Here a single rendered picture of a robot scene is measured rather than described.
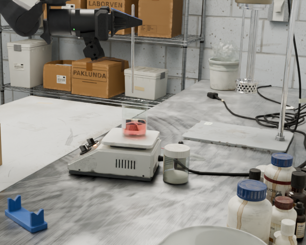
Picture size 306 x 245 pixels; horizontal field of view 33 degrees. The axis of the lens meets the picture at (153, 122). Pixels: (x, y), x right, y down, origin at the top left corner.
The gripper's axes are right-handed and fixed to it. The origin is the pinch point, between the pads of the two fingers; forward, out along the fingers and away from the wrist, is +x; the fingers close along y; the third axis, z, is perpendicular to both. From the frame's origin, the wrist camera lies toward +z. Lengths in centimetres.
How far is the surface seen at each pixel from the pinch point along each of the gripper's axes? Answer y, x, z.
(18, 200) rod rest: 23.6, -21.1, 31.9
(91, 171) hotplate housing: 4.4, -8.3, 33.4
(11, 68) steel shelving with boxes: -259, -80, 54
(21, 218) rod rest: 27.6, -19.9, 33.6
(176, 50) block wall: -250, 38, 39
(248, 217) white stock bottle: 43, 18, 27
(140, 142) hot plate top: 4.8, 3.0, 26.3
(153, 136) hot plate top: 0.1, 6.2, 26.4
